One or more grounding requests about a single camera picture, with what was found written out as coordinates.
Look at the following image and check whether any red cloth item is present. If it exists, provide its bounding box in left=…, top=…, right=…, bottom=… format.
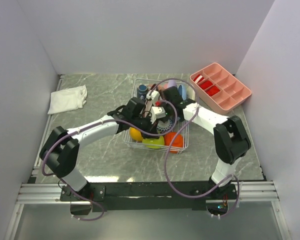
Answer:
left=199, top=80, right=213, bottom=90
left=206, top=85, right=220, bottom=97

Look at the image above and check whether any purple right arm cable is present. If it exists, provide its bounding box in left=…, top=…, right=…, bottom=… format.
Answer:
left=146, top=77, right=241, bottom=218

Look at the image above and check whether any orange-yellow bowl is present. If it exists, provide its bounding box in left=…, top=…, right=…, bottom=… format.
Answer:
left=129, top=127, right=143, bottom=142

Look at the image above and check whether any lavender plate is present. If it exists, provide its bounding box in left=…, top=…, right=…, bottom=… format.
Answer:
left=163, top=79, right=177, bottom=89

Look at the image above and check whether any dark blue ceramic mug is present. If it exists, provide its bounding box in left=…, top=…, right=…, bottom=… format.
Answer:
left=136, top=84, right=149, bottom=100

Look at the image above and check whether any dark red rimmed plate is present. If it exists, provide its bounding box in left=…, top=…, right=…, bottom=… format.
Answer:
left=142, top=99, right=153, bottom=117

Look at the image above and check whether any red white striped item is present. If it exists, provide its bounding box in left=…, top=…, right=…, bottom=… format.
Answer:
left=193, top=74, right=204, bottom=84

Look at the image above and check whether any lime green bowl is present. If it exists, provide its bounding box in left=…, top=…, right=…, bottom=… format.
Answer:
left=142, top=136, right=165, bottom=149

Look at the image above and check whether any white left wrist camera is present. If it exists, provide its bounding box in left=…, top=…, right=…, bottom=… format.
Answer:
left=149, top=106, right=166, bottom=124

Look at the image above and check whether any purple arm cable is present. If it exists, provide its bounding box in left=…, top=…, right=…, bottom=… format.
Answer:
left=41, top=99, right=178, bottom=221
left=146, top=77, right=241, bottom=218

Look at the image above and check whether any red white patterned bowl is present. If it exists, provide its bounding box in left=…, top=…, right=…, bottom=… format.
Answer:
left=156, top=119, right=174, bottom=134

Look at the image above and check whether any red-orange bowl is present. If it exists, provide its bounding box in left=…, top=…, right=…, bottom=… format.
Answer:
left=163, top=132, right=184, bottom=148

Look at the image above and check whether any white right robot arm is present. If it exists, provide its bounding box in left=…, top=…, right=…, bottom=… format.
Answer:
left=163, top=86, right=252, bottom=199

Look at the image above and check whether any white wire dish rack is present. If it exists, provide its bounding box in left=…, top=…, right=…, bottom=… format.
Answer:
left=123, top=78, right=195, bottom=154

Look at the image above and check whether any pink compartment organizer tray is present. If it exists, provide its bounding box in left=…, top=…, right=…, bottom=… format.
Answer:
left=189, top=62, right=252, bottom=115

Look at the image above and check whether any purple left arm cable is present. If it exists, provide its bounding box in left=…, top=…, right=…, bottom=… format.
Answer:
left=41, top=99, right=178, bottom=221

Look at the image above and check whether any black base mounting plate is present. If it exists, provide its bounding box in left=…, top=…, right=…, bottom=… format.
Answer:
left=60, top=181, right=238, bottom=216

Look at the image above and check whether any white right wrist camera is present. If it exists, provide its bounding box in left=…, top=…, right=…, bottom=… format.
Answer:
left=146, top=90, right=160, bottom=102

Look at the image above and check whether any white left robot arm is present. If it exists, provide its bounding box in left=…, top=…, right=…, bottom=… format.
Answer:
left=39, top=97, right=158, bottom=201

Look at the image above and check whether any aluminium rail frame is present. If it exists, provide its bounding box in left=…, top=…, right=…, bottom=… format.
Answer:
left=3, top=73, right=291, bottom=240

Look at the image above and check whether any cream and blue plate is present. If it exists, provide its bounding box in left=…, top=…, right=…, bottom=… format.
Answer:
left=189, top=88, right=196, bottom=101

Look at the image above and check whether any white folded cloth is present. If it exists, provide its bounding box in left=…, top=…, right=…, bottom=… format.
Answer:
left=47, top=85, right=88, bottom=115

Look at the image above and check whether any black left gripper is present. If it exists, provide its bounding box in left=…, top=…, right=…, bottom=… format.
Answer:
left=131, top=112, right=159, bottom=140

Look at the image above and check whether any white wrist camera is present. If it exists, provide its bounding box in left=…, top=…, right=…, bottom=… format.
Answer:
left=149, top=106, right=166, bottom=124
left=146, top=90, right=160, bottom=102

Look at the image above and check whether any pink plastic cup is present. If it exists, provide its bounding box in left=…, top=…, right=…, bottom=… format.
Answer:
left=155, top=85, right=165, bottom=94

